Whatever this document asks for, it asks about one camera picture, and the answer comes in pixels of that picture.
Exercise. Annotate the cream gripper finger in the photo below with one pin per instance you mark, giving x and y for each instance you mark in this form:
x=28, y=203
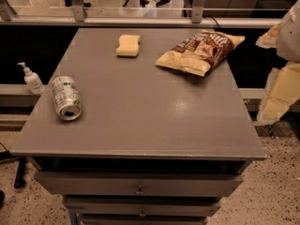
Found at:
x=282, y=90

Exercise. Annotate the white pump bottle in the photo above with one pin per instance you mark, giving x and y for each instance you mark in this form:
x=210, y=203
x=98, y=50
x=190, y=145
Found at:
x=32, y=80

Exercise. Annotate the black stand leg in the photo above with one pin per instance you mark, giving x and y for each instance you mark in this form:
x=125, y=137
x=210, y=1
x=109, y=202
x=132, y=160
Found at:
x=19, y=180

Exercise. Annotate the green silver soda can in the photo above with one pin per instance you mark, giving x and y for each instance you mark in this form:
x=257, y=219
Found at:
x=66, y=98

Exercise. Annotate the top drawer with knob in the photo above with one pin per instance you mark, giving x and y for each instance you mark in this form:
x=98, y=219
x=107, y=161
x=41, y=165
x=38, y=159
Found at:
x=139, y=184

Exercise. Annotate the brown chip bag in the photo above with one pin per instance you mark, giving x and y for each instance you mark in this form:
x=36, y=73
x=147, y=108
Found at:
x=201, y=53

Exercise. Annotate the yellow sponge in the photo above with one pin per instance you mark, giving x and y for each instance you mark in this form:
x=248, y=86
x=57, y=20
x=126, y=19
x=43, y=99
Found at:
x=129, y=46

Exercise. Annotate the metal railing frame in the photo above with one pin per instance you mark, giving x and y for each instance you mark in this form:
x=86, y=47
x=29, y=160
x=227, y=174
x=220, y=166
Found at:
x=40, y=12

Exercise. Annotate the drawer with knob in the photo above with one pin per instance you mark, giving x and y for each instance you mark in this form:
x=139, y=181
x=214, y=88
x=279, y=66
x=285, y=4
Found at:
x=139, y=184
x=146, y=206

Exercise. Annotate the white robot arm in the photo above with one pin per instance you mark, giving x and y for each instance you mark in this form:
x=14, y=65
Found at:
x=284, y=37

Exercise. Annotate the grey drawer cabinet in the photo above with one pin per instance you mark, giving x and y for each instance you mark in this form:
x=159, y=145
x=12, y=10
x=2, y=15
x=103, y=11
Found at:
x=140, y=118

